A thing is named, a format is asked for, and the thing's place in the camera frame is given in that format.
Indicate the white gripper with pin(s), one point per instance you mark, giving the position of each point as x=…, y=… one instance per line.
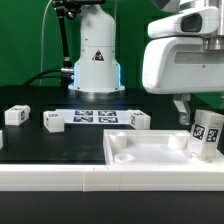
x=178, y=65

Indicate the white square table top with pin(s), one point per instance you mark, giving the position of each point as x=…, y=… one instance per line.
x=152, y=147

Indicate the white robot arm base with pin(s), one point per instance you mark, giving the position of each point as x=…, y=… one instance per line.
x=97, y=70

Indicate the white fiducial tag sheet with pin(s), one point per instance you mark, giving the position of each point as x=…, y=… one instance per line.
x=77, y=116

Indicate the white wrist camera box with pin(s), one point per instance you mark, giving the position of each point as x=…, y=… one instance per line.
x=190, y=22

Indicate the white obstacle wall rail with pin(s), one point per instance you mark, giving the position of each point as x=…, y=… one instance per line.
x=111, y=178

